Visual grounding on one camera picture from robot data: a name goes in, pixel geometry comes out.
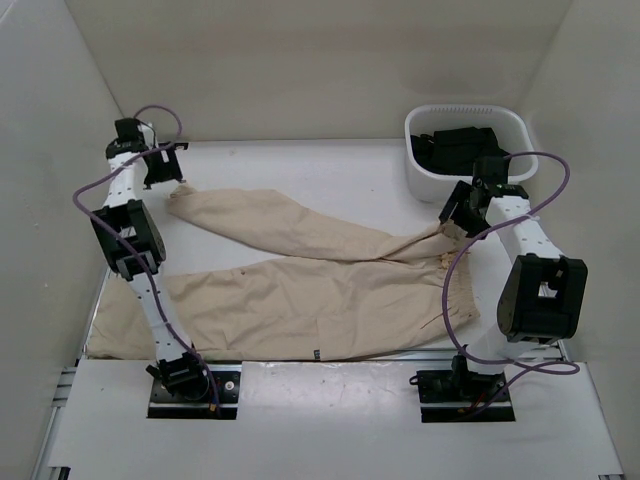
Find left aluminium frame rail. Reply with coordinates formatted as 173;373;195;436
29;144;154;480

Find aluminium frame rail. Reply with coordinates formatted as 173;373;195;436
29;144;154;480
536;341;566;361

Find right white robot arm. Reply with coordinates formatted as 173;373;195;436
439;155;588;400

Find front aluminium rail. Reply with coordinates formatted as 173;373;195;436
208;349;458;370

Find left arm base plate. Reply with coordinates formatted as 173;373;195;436
147;362;242;420

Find white plastic basket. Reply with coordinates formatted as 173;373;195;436
404;104;532;202

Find right aluminium frame rail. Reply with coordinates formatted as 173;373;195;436
536;341;566;361

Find beige trousers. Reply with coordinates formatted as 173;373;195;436
87;183;482;362

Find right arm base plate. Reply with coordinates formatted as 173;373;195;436
409;370;516;424

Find black folded garment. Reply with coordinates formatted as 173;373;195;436
410;127;508;176

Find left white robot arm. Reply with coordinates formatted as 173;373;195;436
91;117;210;402

